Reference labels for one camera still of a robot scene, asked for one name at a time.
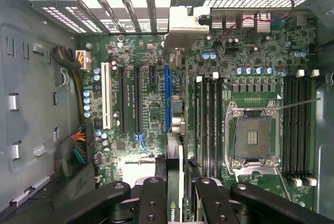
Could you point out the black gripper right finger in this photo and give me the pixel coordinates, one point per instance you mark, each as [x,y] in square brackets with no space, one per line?
[214,203]

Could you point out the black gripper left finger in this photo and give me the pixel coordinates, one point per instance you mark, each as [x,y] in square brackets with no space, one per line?
[152,203]

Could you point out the silver chipset heat sink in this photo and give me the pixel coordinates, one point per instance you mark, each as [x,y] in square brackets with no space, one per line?
[135,170]

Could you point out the black RAM slot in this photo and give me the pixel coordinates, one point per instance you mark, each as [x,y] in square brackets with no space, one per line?
[303,130]
[214,130]
[296,130]
[221,130]
[286,130]
[206,130]
[310,130]

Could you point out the CPU socket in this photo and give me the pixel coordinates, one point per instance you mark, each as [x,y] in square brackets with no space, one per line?
[254,138]

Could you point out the green motherboard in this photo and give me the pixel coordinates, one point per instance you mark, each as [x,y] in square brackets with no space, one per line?
[156,104]

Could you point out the long black expansion slot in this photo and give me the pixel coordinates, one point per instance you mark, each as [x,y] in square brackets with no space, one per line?
[123,98]
[138,98]

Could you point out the blue expansion slot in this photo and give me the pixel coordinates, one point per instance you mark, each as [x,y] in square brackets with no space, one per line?
[168,91]

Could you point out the white expansion slot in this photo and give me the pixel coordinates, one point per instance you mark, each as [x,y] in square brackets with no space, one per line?
[106,96]

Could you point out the short black expansion slot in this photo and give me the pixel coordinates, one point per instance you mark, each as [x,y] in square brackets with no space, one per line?
[153,76]

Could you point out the thin metal locking lever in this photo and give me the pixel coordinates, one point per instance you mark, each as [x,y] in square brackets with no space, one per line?
[300,104]

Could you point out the dark grey open PC case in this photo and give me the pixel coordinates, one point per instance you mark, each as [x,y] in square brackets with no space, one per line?
[31,91]

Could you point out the silver port stack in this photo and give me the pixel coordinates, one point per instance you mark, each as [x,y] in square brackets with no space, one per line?
[248,23]

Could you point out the silver slot cover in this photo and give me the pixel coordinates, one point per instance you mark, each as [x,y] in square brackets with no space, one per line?
[152,12]
[131,12]
[109,12]

